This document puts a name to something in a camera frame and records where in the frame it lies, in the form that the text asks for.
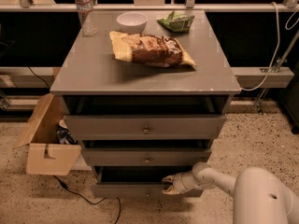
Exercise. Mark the grey top drawer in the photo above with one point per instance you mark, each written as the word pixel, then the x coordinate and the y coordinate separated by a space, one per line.
pixel 144 127

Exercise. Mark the green snack bag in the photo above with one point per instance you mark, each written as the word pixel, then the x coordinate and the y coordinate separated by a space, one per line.
pixel 177 22

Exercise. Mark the grey middle drawer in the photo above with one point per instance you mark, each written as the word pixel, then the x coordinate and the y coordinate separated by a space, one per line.
pixel 144 156

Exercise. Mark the grey drawer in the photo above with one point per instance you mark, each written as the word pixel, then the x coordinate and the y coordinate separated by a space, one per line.
pixel 144 156
pixel 133 181
pixel 144 127

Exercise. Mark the grey drawer cabinet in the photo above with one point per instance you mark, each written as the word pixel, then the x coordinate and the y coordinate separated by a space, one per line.
pixel 93 83

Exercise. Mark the dark crumpled bag in box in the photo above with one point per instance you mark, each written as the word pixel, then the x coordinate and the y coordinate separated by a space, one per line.
pixel 64 137

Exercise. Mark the open cardboard box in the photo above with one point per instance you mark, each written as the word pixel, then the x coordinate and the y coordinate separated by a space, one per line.
pixel 46 156

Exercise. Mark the white bowl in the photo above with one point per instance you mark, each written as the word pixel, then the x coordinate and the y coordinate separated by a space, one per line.
pixel 132 22

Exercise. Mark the clear plastic water bottle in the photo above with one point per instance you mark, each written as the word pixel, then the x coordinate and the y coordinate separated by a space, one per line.
pixel 86 16

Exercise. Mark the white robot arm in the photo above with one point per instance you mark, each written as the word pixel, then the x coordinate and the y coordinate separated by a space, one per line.
pixel 259 197

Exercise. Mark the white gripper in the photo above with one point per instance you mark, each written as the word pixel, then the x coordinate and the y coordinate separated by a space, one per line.
pixel 177 183

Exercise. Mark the brown yellow chip bag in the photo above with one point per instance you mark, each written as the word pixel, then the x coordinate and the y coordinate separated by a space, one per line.
pixel 153 50

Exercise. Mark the grey bottom drawer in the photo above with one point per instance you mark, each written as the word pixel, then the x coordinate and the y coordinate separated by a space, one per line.
pixel 133 181

